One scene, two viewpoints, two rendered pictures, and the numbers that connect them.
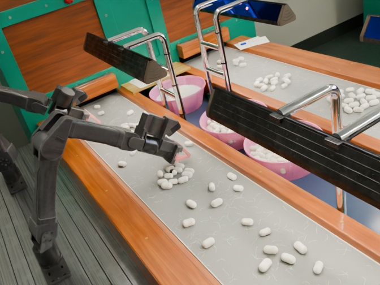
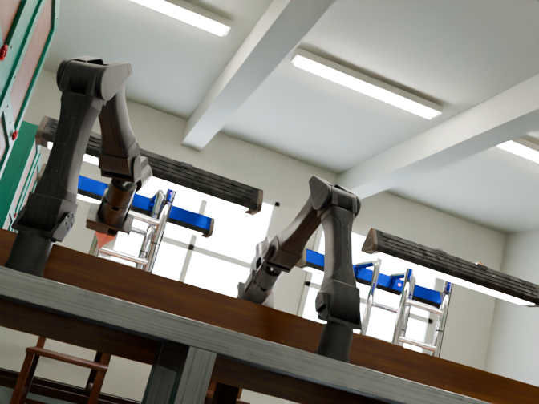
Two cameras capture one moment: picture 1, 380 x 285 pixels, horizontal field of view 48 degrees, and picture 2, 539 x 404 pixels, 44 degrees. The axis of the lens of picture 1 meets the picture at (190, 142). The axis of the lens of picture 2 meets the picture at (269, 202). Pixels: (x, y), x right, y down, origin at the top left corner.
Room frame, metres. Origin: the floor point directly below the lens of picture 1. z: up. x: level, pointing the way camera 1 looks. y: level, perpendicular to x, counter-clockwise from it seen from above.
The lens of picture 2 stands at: (1.00, 1.84, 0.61)
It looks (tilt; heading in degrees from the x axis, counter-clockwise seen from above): 15 degrees up; 279
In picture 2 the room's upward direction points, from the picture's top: 15 degrees clockwise
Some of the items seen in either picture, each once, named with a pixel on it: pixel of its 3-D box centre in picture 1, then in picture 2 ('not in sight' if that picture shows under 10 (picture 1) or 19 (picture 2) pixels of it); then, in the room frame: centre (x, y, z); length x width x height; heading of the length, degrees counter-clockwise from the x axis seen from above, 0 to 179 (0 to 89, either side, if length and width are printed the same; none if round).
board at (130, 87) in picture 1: (155, 77); not in sight; (2.06, 0.08, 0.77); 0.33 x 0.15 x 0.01; 114
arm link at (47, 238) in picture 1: (41, 235); (338, 311); (1.02, 0.49, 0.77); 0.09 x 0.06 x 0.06; 30
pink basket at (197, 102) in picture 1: (179, 96); not in sight; (1.86, -0.01, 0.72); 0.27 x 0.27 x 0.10
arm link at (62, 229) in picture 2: (6, 159); (42, 222); (1.56, 0.73, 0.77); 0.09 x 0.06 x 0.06; 177
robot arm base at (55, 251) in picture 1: (47, 253); (334, 344); (1.01, 0.50, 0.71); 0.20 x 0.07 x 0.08; 24
